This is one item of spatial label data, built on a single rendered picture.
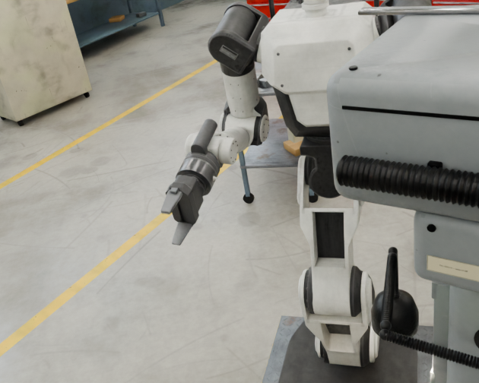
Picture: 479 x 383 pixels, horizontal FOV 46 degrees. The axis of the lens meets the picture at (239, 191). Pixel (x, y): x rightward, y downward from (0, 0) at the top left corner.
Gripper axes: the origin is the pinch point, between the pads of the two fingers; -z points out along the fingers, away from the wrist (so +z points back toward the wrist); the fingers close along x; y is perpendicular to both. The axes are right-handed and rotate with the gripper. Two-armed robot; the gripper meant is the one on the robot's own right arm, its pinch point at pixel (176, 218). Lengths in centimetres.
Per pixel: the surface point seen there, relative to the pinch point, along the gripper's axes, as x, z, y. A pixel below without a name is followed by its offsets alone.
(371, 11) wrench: 50, 2, 40
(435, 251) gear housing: 37, -28, 53
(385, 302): 27, -29, 48
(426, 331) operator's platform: -117, 54, 60
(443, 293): 21, -22, 55
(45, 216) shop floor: -217, 151, -222
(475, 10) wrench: 53, -1, 54
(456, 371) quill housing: 18, -32, 58
